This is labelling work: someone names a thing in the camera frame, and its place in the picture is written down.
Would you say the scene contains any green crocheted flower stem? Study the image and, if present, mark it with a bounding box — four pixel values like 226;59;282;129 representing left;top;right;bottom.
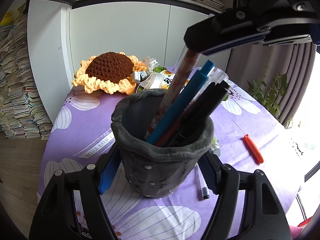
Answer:
152;66;167;73

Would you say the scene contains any white cabinet with shelves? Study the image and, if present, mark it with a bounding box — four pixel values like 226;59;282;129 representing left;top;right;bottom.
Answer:
27;0;216;120

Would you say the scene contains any tall stack of books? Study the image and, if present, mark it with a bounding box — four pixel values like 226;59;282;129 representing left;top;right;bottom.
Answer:
1;15;53;140

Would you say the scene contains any black marker pen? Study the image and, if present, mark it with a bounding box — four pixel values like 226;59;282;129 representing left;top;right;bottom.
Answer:
169;81;229;147

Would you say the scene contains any white eraser stick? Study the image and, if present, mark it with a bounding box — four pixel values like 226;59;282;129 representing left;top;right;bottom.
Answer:
196;164;210;199

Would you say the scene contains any red patterned pen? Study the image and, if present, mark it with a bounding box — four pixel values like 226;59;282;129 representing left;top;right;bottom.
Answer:
145;47;201;139

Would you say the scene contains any red gel pen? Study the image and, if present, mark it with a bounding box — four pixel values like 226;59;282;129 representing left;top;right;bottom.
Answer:
155;67;229;147

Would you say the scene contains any blue pen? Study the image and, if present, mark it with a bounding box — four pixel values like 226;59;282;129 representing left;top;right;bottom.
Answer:
146;60;214;145

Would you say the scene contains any grey curtain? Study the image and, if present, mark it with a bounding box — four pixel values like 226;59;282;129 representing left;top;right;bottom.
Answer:
226;42;316;126

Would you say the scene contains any crocheted sunflower head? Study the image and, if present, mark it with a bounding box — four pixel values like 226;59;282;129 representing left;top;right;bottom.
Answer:
72;51;148;95

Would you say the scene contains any orange utility knife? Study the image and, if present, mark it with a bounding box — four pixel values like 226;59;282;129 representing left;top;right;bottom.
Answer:
234;122;264;164

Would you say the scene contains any green potted plant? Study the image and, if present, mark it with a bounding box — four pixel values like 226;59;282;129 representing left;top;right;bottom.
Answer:
247;45;301;128

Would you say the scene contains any purple floral tablecloth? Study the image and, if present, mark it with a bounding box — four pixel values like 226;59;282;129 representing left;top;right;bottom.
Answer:
37;83;304;239

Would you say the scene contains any translucent white ribbon bow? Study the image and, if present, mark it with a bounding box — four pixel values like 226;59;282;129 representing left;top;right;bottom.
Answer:
131;56;163;93

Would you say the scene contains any grey felt pen holder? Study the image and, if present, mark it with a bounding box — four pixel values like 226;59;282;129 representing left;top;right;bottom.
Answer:
111;89;214;198

